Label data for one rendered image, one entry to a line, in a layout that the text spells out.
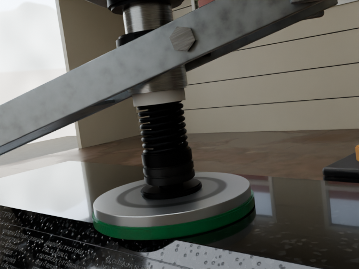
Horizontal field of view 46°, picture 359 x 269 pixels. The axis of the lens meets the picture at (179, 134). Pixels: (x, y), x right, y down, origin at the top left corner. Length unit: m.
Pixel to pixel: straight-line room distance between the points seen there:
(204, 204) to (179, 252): 0.07
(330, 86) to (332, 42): 0.66
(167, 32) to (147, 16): 0.05
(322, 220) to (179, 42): 0.25
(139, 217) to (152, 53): 0.19
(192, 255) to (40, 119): 0.26
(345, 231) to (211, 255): 0.14
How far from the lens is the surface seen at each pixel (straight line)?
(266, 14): 0.48
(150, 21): 0.54
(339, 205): 0.55
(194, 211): 0.48
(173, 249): 0.48
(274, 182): 0.67
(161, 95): 0.53
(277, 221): 0.50
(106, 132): 9.14
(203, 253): 0.45
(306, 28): 7.15
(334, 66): 6.97
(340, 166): 1.13
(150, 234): 0.48
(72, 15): 9.03
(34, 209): 0.73
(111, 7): 0.57
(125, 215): 0.50
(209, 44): 0.49
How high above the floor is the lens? 0.99
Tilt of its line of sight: 7 degrees down
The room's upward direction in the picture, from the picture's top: 7 degrees counter-clockwise
